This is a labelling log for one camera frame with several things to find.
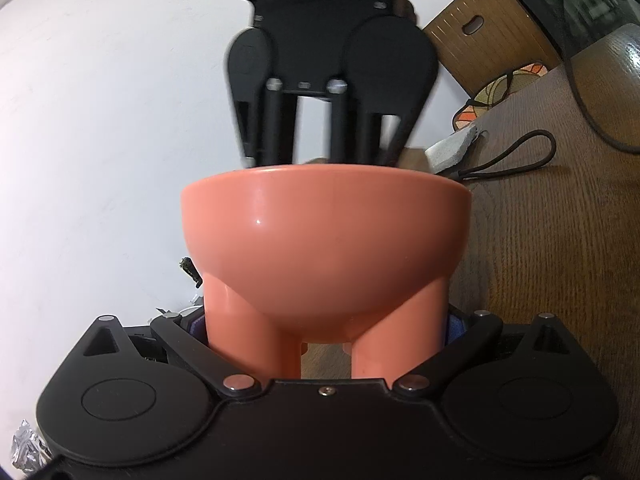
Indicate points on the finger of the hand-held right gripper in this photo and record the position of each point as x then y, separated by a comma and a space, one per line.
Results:
367, 140
272, 130

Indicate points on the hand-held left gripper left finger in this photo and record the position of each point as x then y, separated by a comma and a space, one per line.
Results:
195, 325

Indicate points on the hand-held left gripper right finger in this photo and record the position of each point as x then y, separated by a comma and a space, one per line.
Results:
456, 331

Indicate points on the brown paper napkin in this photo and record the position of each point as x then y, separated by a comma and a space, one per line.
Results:
314, 161

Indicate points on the orange footed bowl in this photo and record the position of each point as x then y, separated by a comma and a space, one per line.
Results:
325, 240

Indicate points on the black figure clip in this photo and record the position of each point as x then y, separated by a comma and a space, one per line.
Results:
190, 271

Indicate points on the orange fox cushion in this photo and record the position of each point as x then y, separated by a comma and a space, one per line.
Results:
500, 92

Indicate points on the wooden chair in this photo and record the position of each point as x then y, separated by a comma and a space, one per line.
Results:
500, 30

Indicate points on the silver foil bag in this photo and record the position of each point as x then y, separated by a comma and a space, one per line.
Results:
27, 445

